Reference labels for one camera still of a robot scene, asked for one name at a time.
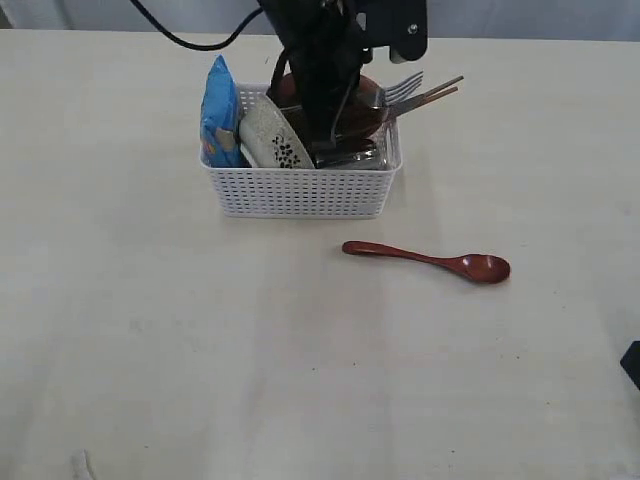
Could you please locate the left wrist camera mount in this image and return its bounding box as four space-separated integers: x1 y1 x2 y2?
353 0 428 63

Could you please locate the brown wooden spoon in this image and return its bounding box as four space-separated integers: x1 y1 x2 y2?
342 241 511 285

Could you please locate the wooden chopstick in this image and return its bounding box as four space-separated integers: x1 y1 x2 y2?
417 87 458 108
423 75 464 97

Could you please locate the stainless steel cup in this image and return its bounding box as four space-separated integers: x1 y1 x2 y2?
315 139 387 170

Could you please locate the white perforated plastic basket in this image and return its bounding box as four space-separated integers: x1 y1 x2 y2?
199 81 403 221

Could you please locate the silver metal fork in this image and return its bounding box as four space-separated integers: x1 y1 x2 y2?
327 70 425 146

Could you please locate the brown wooden bowl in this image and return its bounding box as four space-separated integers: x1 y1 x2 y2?
267 73 387 149

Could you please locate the black object at edge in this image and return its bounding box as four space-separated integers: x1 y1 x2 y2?
620 340 640 389

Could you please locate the white floral ceramic dish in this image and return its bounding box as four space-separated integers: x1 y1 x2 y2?
238 94 315 170

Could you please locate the lower wooden chopstick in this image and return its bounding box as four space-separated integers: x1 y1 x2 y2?
417 87 458 108

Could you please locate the blue snack bag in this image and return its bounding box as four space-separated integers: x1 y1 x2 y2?
200 55 248 168

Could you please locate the silver table knife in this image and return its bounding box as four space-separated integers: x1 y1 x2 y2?
385 94 434 121

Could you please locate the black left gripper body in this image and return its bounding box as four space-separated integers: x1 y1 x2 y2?
259 0 374 116

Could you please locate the upper wooden chopstick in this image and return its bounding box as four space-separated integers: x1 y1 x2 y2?
423 75 464 97

